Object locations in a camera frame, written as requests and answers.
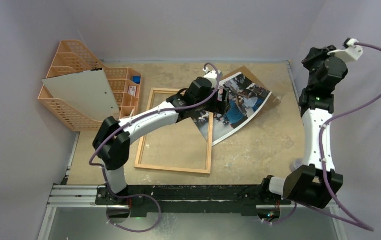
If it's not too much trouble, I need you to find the street scene photo print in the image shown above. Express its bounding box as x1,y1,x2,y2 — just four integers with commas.
191,71,273,146

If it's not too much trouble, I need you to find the brown frame backing board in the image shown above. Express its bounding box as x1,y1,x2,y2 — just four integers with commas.
220,66,281,119

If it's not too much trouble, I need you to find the wooden picture frame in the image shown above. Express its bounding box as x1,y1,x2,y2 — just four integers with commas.
134,87,214,175

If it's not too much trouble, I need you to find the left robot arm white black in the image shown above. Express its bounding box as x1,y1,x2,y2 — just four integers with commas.
92,75,230,205

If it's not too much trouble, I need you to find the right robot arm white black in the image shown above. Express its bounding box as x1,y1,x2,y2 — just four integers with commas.
259,45,348,209

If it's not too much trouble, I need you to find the blue small item in organizer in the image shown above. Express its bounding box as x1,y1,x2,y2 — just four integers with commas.
132,75,142,84

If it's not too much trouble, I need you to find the red white small box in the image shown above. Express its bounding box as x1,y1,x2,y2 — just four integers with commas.
127,85,138,97

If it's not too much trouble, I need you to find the small clear plastic cup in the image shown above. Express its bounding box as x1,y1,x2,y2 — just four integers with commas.
289,158,304,172

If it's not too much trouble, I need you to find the white board in organizer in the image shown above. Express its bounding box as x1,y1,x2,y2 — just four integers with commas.
41,68,120,121

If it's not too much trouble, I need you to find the orange plastic file organizer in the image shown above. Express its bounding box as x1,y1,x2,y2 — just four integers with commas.
38,40,143,132

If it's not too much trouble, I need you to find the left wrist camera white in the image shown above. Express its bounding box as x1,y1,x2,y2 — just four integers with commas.
203,67,224,88

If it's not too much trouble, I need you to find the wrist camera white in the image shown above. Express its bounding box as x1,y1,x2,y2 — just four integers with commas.
327,38,364,64
203,67,224,88

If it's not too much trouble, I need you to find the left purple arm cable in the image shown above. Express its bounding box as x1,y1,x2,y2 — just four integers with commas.
88,62,220,200

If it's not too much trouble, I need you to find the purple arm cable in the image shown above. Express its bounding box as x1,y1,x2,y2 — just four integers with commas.
88,62,220,200
319,42,381,232

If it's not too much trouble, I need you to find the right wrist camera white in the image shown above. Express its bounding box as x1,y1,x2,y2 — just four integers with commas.
327,38,364,64

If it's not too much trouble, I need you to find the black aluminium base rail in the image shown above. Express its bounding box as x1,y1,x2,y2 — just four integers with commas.
46,183,340,218

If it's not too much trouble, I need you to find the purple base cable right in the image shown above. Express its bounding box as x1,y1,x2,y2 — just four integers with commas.
260,202,297,226

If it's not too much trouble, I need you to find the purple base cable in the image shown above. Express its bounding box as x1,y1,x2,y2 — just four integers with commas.
260,202,297,226
106,193,162,233

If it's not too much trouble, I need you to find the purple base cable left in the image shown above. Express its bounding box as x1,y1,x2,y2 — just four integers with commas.
106,193,162,233

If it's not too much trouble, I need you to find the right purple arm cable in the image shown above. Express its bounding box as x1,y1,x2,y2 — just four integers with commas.
319,42,381,232

